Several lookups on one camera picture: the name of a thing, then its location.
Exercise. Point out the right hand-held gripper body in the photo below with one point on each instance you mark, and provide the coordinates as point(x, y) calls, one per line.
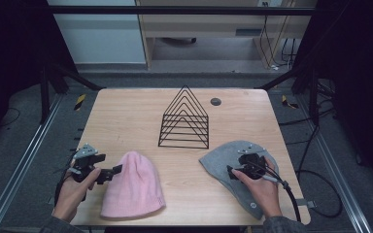
point(252, 161)

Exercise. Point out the black curtain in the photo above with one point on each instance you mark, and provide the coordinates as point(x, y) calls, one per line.
point(9, 48)
point(359, 64)

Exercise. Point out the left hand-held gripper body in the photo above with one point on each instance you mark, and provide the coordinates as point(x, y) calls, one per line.
point(85, 152)

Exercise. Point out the grey metal table bracket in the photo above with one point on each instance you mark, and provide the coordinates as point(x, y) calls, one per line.
point(307, 203)
point(51, 200)

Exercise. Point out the person's left hand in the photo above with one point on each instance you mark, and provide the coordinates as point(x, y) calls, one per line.
point(69, 195)

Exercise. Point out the pink knit beanie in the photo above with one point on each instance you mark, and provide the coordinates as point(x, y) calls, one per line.
point(134, 187)

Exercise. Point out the light wooden desk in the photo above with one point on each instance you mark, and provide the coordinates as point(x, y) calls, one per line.
point(207, 27)

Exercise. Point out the white cabinet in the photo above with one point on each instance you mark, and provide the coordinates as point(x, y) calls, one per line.
point(100, 39)

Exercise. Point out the grey knit beanie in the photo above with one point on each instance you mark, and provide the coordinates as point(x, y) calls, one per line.
point(220, 160)

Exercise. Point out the grey round table grommet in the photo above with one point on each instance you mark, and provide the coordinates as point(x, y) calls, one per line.
point(215, 101)

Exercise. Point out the aluminium floor rail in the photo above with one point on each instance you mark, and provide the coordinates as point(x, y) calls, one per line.
point(336, 168)
point(19, 165)

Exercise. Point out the black horizontal frame bar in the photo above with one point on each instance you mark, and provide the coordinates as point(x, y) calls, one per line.
point(175, 10)

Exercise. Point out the yellow black tape strip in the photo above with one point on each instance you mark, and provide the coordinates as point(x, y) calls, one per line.
point(80, 101)
point(286, 102)

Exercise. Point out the person's right hand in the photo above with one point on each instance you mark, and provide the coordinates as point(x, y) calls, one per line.
point(265, 194)

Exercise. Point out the black frame strut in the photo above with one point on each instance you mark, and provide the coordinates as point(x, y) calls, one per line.
point(313, 97)
point(45, 97)

